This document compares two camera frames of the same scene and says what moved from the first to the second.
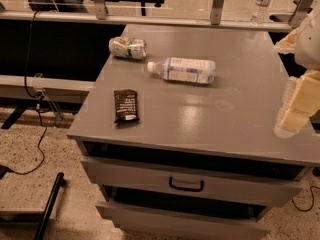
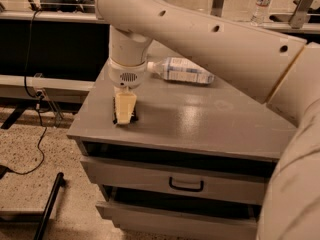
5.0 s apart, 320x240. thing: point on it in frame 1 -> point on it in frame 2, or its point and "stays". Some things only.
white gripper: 309,45 -> 127,76
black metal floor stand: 36,216 stays
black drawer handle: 185,189 stays
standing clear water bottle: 262,5 stays
